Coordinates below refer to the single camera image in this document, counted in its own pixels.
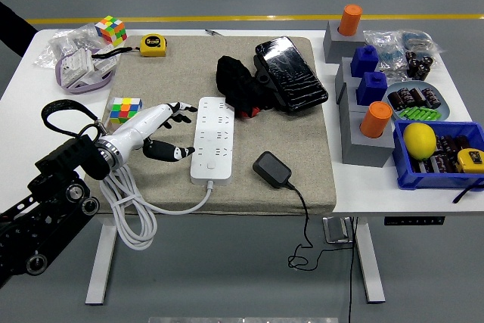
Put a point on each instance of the green plastic parts row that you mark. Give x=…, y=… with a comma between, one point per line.
x=421, y=113

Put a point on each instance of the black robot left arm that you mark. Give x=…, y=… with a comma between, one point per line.
x=56, y=160

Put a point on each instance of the grey-brown mat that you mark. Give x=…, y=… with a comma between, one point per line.
x=246, y=194

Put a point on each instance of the yellow lemon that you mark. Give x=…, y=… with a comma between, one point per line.
x=419, y=141

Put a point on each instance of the person's forearm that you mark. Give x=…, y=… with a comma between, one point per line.
x=13, y=28

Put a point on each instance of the blue block with knob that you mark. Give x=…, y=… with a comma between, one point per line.
x=371, y=88
x=363, y=60

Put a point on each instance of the dark capacitor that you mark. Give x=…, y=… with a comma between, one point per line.
x=432, y=98
x=443, y=163
x=397, y=100
x=462, y=142
x=417, y=97
x=447, y=145
x=421, y=166
x=406, y=96

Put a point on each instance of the clear plastic bag white parts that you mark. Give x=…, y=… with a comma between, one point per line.
x=383, y=45

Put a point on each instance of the white power strip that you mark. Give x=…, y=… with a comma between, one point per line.
x=211, y=149

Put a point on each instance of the black cloth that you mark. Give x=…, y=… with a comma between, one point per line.
x=234, y=73

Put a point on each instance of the orange cylinder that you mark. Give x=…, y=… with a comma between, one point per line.
x=375, y=120
x=349, y=20

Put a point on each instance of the black smartphone cracked screen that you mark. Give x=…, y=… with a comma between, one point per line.
x=291, y=69

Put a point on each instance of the red small item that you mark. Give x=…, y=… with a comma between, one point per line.
x=249, y=112

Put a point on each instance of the white plastic socket module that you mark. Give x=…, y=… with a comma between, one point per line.
x=77, y=64

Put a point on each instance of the black capacitor bundle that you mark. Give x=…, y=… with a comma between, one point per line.
x=419, y=65

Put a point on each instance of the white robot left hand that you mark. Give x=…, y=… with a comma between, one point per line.
x=140, y=126

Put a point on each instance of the yellow tape measure black label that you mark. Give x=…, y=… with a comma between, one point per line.
x=470, y=160

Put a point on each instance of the black table control panel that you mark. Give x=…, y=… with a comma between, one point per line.
x=414, y=221

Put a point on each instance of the colourful puzzle cube white edges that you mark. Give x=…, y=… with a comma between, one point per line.
x=110, y=31

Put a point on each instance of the white table leg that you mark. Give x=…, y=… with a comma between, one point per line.
x=370, y=262
x=100, y=262

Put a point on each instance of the black phone holder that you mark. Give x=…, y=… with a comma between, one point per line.
x=258, y=67

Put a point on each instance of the large grey block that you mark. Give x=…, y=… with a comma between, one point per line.
x=363, y=151

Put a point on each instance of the lilac band tray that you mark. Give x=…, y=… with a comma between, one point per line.
x=81, y=89

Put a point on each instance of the clear plastic bags with parts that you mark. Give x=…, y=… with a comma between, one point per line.
x=60, y=45

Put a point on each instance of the light blue plate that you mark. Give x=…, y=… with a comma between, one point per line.
x=445, y=109

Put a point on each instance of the clear plastic bag blue parts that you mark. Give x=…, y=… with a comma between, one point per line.
x=417, y=39

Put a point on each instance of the small metal pen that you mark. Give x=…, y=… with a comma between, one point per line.
x=212, y=31

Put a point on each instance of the blue plastic bin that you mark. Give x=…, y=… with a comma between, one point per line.
x=423, y=181

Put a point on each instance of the metal bracket under table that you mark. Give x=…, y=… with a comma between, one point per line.
x=334, y=230

